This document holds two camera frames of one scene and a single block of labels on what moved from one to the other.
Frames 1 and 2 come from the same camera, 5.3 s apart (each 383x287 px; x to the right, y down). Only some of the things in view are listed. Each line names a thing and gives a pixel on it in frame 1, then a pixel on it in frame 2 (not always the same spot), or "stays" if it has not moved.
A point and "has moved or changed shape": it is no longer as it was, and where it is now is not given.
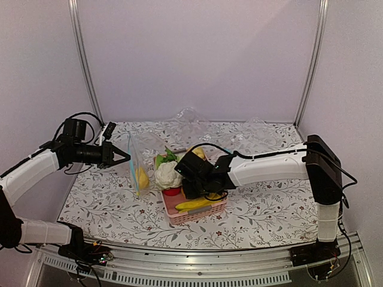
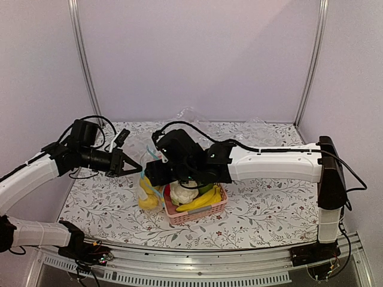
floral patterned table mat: [104, 200] stays
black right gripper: [188, 192] to [154, 174]
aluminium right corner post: [322, 20] stays
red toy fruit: [172, 191] to [167, 195]
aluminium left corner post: [75, 19] stays
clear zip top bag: [143, 147] to [149, 197]
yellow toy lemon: [142, 178] to [150, 203]
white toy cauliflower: [166, 176] has moved or changed shape
